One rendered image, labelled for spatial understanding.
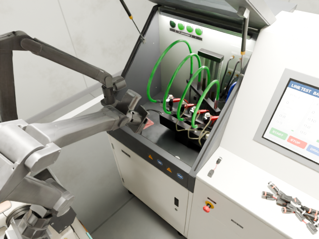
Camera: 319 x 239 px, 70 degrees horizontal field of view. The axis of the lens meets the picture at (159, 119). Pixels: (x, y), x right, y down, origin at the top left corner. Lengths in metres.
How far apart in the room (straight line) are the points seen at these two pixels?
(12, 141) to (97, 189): 1.84
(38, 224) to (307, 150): 1.01
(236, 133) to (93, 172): 1.60
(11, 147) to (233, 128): 0.92
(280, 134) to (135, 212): 1.42
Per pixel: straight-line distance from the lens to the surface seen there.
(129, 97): 0.81
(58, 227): 1.15
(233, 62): 1.31
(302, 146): 1.08
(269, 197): 1.11
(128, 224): 2.08
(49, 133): 0.51
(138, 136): 1.30
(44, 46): 1.01
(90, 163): 2.45
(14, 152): 0.47
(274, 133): 1.08
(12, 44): 0.98
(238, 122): 1.12
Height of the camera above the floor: 1.93
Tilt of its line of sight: 45 degrees down
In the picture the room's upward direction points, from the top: 3 degrees counter-clockwise
